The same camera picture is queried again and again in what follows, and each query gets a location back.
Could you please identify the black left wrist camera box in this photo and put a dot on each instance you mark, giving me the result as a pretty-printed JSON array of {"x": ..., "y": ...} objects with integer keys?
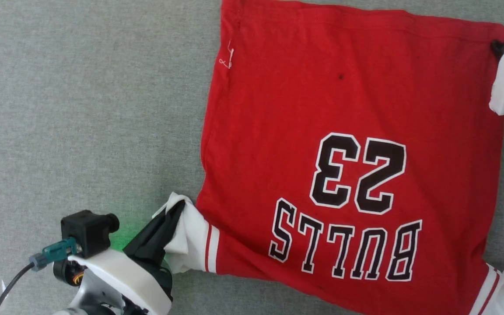
[{"x": 88, "y": 232}]

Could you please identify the red Bulls 23 jersey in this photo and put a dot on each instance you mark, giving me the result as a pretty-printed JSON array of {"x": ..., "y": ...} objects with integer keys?
[{"x": 344, "y": 100}]

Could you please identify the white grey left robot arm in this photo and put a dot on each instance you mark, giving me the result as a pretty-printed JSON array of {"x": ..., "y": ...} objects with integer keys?
[{"x": 90, "y": 297}]

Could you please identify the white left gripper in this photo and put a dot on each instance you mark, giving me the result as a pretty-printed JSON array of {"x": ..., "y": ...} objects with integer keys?
[{"x": 125, "y": 275}]

